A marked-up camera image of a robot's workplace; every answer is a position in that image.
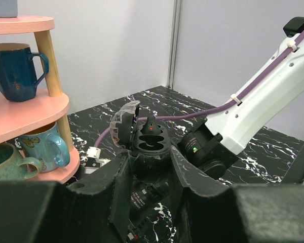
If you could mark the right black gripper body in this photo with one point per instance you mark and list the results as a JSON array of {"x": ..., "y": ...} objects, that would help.
[{"x": 150, "y": 216}]

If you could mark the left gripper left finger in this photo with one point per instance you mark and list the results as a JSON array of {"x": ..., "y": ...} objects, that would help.
[{"x": 93, "y": 209}]

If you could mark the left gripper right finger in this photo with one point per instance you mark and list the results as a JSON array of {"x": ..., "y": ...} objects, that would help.
[{"x": 243, "y": 210}]

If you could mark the black earbud charging case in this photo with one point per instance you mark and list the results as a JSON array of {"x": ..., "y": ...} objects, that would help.
[{"x": 148, "y": 145}]

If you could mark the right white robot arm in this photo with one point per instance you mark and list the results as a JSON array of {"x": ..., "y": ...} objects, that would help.
[{"x": 227, "y": 129}]

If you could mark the teal ceramic mug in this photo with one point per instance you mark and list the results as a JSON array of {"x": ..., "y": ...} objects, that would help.
[{"x": 46, "y": 145}]

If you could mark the black marbled table mat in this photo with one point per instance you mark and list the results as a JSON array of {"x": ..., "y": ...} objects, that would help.
[{"x": 270, "y": 157}]

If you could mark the green ceramic mug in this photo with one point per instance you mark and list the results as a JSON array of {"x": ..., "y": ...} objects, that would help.
[{"x": 13, "y": 166}]

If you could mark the pink three-tier shelf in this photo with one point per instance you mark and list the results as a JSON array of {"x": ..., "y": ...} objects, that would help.
[{"x": 49, "y": 105}]

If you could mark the dark blue mug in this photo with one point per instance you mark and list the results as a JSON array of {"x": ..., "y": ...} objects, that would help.
[{"x": 18, "y": 79}]

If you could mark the right light blue cup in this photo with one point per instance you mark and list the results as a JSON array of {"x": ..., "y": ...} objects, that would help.
[{"x": 8, "y": 8}]

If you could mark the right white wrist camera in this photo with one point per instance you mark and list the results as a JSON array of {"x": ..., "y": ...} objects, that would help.
[{"x": 93, "y": 161}]

